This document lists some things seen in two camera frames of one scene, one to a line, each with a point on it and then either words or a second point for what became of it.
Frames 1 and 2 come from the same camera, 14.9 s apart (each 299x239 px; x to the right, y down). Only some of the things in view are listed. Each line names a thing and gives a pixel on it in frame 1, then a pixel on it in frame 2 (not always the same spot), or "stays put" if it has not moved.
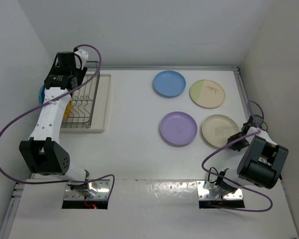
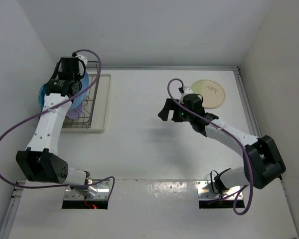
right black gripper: (236, 146) → (170, 105)
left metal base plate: (95, 190) stays put
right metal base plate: (204, 194) stays put
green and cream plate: (207, 93) stays put
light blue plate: (169, 83) → (78, 100)
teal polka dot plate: (41, 94) stays put
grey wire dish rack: (83, 101) stays put
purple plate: (178, 128) → (74, 113)
